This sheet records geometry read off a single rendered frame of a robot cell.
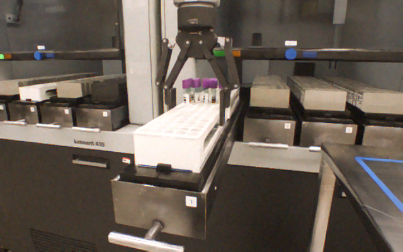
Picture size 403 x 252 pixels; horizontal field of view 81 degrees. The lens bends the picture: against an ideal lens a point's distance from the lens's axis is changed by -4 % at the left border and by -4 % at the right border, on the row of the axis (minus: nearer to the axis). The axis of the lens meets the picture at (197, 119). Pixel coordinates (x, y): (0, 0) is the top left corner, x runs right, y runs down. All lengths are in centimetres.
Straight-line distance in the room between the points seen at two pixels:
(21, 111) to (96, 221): 49
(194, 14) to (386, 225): 40
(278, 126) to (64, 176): 78
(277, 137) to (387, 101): 31
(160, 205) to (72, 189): 73
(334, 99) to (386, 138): 16
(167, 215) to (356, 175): 26
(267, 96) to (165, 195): 50
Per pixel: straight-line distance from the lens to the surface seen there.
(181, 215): 35
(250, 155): 72
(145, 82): 85
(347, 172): 40
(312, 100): 77
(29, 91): 109
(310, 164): 74
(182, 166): 35
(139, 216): 38
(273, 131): 70
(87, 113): 88
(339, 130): 72
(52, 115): 98
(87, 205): 104
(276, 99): 75
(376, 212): 32
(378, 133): 75
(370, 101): 81
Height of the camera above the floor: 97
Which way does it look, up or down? 14 degrees down
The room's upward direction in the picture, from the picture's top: straight up
